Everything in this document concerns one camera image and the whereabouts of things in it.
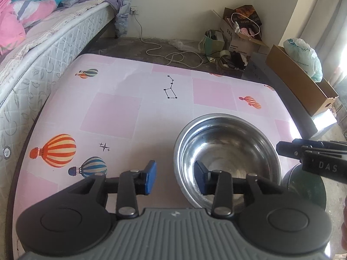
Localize person's right hand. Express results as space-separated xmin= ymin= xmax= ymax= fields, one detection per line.
xmin=341 ymin=206 xmax=347 ymax=250

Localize long brown cardboard box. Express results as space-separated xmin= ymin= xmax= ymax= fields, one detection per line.
xmin=266 ymin=45 xmax=338 ymax=116

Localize small stainless steel bowl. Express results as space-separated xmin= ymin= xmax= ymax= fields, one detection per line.
xmin=173 ymin=113 xmax=282 ymax=210

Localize white teal plastic bag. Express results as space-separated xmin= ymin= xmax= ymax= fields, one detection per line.
xmin=283 ymin=38 xmax=323 ymax=83

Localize pink balloon pattern tablecloth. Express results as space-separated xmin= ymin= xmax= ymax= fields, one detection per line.
xmin=13 ymin=53 xmax=333 ymax=252

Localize open cardboard box with clutter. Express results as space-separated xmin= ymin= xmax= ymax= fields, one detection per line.
xmin=213 ymin=5 xmax=268 ymax=58

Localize teal ceramic bowl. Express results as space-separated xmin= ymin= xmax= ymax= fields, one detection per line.
xmin=281 ymin=164 xmax=326 ymax=210

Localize green paper bag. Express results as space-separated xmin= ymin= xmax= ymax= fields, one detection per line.
xmin=198 ymin=29 xmax=225 ymax=55

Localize grey window curtain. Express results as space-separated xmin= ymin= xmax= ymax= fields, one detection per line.
xmin=301 ymin=0 xmax=346 ymax=87

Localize white power cable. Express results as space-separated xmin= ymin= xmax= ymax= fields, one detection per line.
xmin=131 ymin=10 xmax=206 ymax=69

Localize white quilted mattress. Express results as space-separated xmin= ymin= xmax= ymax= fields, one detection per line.
xmin=0 ymin=0 xmax=114 ymax=184

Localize pink blanket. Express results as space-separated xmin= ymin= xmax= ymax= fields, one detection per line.
xmin=1 ymin=0 xmax=56 ymax=55

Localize wall power socket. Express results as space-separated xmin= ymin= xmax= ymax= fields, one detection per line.
xmin=130 ymin=6 xmax=139 ymax=15

